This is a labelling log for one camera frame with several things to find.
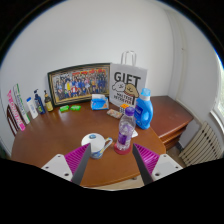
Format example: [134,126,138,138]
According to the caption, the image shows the white radiator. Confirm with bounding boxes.
[178,121,224,168]

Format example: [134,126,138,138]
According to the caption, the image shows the white paper gift bag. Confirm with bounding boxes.
[108,50,149,109]

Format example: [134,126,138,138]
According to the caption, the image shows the flat round red coaster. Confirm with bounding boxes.
[113,143,133,156]

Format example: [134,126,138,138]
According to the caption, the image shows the clear purple-capped water bottle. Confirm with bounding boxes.
[114,106,137,155]

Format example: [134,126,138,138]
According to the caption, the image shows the blue tissue pack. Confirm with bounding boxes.
[90,93,110,112]

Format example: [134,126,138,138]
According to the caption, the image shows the amber pump bottle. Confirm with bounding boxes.
[43,89,55,113]

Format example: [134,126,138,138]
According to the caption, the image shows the dark blue pump bottle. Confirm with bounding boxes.
[33,88,47,116]

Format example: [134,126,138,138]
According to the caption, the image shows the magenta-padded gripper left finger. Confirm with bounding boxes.
[41,143,92,186]

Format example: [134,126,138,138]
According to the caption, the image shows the small snack packet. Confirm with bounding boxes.
[106,108,125,120]

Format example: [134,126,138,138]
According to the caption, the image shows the framed group photo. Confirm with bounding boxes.
[47,62,112,108]

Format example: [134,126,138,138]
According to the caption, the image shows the blue detergent bottle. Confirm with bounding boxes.
[133,87,155,131]

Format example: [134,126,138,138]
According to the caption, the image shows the white blue-capped lotion bottle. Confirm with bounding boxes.
[26,96,40,120]

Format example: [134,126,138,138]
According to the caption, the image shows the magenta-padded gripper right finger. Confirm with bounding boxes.
[131,143,184,186]

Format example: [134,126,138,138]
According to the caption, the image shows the pink book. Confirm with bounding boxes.
[6,89,27,132]

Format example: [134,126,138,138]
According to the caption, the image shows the colourful puzzle cube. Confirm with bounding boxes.
[119,103,131,115]

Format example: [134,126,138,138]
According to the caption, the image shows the white book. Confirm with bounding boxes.
[12,83,32,126]

